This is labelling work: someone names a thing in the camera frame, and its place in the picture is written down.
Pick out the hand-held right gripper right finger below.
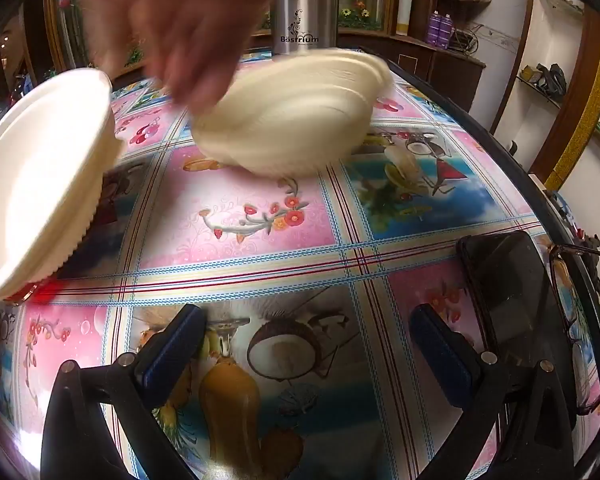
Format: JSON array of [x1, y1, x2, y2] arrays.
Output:
[[409, 303, 581, 480]]

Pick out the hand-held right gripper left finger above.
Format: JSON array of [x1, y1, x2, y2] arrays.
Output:
[[40, 302, 208, 480]]

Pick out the white foam plate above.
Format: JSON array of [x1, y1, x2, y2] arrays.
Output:
[[0, 66, 122, 302]]

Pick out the cream plastic bowl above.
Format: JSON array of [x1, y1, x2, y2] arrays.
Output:
[[191, 47, 395, 179]]

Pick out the person's left hand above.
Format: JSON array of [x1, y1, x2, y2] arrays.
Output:
[[77, 0, 287, 113]]

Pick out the black smartphone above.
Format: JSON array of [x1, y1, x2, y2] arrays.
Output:
[[456, 230, 588, 418]]

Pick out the printed floral tablecloth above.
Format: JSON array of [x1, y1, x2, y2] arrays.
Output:
[[0, 50, 600, 480]]

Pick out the black-framed eyeglasses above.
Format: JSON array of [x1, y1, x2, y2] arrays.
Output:
[[549, 242, 600, 417]]

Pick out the gold glitter trim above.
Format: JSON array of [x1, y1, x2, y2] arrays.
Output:
[[545, 25, 600, 192]]

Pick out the dark tool pile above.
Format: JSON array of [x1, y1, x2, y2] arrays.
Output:
[[521, 62, 569, 99]]

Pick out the stainless steel thermos flask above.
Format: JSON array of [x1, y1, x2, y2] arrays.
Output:
[[270, 0, 342, 57]]

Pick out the wooden wall cabinet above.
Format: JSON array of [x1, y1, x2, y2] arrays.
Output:
[[337, 27, 487, 114]]

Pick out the wire basket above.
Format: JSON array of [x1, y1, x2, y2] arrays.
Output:
[[452, 24, 482, 54]]

